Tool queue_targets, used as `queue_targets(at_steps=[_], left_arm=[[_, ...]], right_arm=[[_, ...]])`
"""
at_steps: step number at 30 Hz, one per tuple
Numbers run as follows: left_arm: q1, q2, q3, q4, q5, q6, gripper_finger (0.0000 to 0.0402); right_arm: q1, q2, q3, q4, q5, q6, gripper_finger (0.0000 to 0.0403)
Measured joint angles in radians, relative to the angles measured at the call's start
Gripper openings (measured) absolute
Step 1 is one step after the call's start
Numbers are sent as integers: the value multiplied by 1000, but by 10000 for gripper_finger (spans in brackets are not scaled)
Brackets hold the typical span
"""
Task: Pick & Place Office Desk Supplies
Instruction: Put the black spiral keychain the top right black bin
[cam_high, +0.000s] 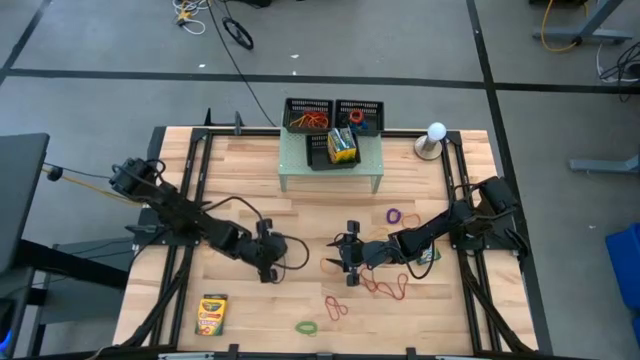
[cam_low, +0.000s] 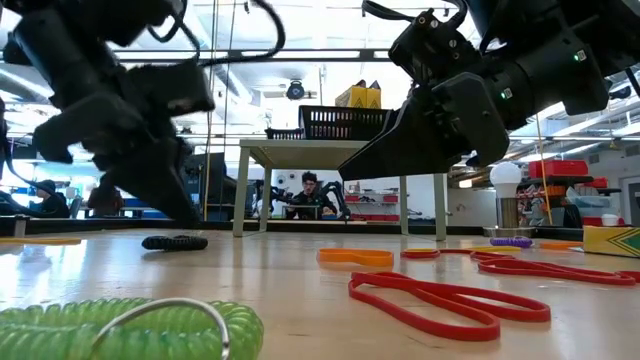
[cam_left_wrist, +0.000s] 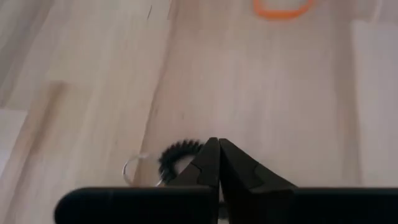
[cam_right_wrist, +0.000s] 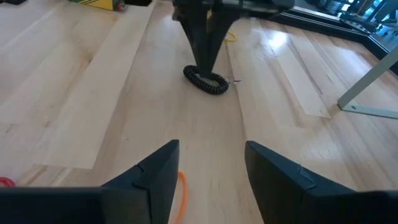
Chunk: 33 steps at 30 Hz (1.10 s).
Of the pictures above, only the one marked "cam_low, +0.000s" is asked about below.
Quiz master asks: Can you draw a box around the black aluminium table frame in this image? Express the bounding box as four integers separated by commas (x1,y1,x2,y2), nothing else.
0,215,586,238

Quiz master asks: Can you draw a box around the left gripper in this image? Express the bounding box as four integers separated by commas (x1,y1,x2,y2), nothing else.
32,94,201,226

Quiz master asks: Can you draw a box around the dark storage shelf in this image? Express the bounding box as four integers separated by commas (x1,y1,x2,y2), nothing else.
519,173,617,229

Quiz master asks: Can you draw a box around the black overhead frame bar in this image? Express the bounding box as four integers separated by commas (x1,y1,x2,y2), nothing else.
109,47,396,64

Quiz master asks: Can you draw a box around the red bin shelf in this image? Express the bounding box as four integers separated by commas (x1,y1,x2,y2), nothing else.
344,191,401,222

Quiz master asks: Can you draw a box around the green perforated metal riser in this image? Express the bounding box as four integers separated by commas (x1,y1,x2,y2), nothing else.
232,138,448,242

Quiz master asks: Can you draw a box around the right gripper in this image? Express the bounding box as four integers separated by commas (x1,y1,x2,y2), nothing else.
338,69,539,182

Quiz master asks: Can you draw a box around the yellow rubber band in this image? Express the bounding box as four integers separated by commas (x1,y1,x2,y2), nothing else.
0,236,84,247
467,244,524,253

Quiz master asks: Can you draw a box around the long red rubber band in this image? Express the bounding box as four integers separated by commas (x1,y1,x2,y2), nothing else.
469,249,640,288

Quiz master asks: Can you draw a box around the orange rubber band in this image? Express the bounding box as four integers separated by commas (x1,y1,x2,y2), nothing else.
315,248,396,268
537,240,585,251

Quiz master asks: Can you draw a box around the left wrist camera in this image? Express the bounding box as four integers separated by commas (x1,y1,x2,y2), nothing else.
122,58,217,120

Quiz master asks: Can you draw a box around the person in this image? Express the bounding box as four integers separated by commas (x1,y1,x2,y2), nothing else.
29,178,72,219
287,171,337,221
87,172,126,217

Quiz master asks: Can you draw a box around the yellow hanging cable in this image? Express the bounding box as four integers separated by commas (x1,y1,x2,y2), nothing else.
535,119,555,227

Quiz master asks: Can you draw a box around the purple coil keychain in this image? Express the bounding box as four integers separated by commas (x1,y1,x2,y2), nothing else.
489,235,534,248

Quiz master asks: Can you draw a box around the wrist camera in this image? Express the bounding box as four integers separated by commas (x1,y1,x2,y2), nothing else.
122,58,217,120
388,8,482,85

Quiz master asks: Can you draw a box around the white bulb table lamp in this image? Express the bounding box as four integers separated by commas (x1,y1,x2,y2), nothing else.
481,160,537,239

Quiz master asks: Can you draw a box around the black coil keychain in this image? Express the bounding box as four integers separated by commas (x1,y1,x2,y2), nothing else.
140,234,210,253

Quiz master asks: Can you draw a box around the red storage bin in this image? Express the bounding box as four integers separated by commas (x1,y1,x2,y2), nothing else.
527,159,590,181

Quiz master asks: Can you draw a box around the green coil keychain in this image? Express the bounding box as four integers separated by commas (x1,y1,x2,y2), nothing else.
0,296,265,360

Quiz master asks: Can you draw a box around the black computer monitor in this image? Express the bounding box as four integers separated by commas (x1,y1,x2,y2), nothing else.
192,152,227,196

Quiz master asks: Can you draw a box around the black overhead camera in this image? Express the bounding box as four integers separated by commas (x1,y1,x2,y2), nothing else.
285,79,307,102

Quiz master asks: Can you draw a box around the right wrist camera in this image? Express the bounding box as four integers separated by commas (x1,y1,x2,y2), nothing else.
388,8,482,85

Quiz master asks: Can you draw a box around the black plastic slotted basket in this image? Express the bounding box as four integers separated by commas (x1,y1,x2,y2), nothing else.
297,104,396,142
263,127,305,142

